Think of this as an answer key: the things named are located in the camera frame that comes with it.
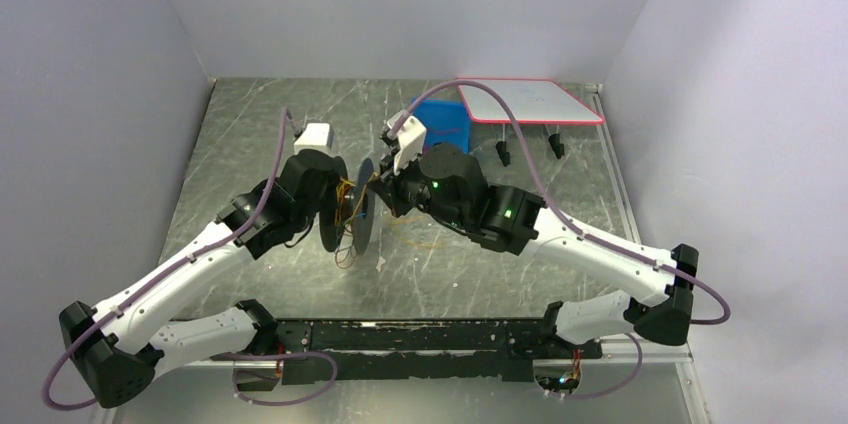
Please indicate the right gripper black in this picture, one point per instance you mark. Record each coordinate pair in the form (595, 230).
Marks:
(387, 184)

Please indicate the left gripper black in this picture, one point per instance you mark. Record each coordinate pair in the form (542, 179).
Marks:
(324, 193)

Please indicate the grey perforated cable spool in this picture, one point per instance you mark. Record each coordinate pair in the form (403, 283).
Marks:
(352, 208)

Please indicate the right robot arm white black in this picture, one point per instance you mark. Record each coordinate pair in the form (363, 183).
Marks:
(648, 300)

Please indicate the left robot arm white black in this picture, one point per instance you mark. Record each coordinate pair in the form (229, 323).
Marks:
(122, 344)

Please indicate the blue plastic bin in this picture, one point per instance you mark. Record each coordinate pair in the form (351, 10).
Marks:
(445, 122)

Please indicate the black board foot left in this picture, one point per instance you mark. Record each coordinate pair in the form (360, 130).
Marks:
(503, 153)

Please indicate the black board foot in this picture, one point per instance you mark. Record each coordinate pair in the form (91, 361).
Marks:
(556, 145)
(503, 153)

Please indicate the white board red rim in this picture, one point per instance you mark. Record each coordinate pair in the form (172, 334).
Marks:
(531, 101)

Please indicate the black board foot right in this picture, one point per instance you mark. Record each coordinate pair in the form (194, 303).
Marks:
(556, 145)

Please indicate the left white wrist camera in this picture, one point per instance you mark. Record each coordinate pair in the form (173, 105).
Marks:
(316, 136)

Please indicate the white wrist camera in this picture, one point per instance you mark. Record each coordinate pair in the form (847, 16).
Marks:
(316, 136)
(405, 136)

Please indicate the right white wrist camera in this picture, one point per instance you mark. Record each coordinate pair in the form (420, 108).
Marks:
(405, 136)

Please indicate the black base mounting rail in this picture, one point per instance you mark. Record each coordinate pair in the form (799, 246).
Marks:
(508, 348)

